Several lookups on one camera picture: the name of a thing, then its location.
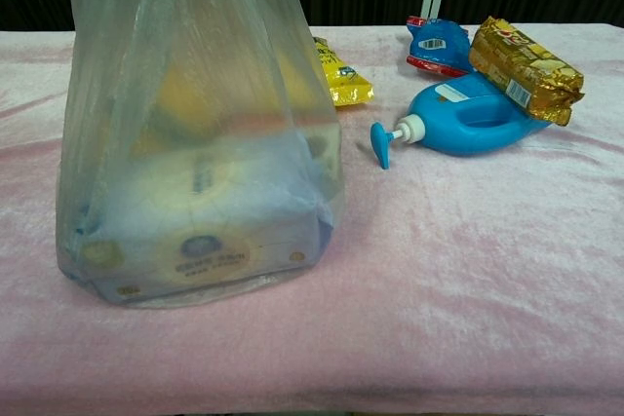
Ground blue and red snack packet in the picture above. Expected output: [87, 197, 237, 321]
[405, 15, 476, 79]

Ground pink velvet tablecloth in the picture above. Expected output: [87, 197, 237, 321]
[0, 23, 624, 412]

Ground gold foil snack package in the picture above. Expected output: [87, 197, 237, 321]
[468, 16, 585, 127]

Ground blue and yellow tissue pack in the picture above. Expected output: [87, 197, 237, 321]
[72, 64, 342, 304]

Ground yellow snack packet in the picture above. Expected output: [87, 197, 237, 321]
[312, 36, 375, 107]

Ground clear plastic bag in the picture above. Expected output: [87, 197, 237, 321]
[54, 0, 346, 310]

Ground blue pump detergent bottle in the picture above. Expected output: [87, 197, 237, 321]
[370, 71, 553, 170]

